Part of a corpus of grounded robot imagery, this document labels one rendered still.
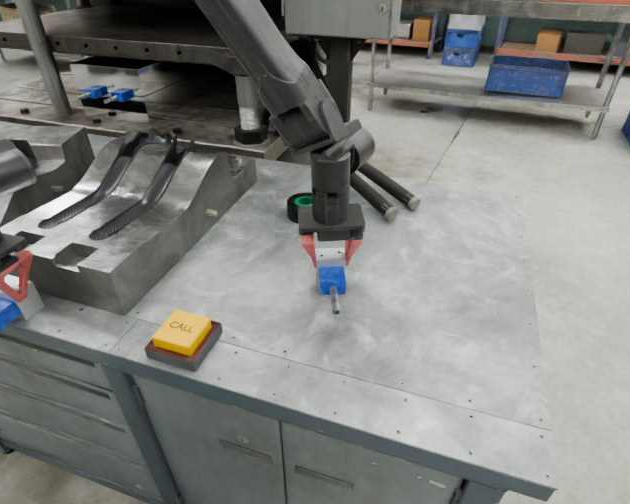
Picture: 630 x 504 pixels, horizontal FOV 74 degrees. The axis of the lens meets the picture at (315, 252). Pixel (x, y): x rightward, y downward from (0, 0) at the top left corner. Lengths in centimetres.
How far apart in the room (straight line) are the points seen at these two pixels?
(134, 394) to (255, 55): 63
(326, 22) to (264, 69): 75
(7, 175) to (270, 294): 41
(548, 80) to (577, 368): 274
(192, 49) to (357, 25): 49
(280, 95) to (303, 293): 33
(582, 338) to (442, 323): 138
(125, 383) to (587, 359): 163
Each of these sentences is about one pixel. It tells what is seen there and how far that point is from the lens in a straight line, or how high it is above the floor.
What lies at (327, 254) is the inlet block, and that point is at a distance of 72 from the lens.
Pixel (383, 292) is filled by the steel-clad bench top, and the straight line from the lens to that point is 73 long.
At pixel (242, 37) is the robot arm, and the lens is 56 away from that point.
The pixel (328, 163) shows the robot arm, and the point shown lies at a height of 104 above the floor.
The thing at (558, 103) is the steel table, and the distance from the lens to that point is 405.
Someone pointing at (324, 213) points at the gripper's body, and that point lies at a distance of 63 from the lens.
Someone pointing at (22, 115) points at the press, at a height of 79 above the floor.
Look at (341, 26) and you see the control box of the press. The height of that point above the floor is 110.
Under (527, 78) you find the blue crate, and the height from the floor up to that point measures 38.
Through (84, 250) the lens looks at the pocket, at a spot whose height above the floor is 88.
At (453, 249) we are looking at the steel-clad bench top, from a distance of 86.
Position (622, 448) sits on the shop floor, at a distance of 175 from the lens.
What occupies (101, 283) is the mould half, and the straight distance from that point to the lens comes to 72.
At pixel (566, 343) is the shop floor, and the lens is 198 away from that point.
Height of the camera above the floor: 128
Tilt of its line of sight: 36 degrees down
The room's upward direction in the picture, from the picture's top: straight up
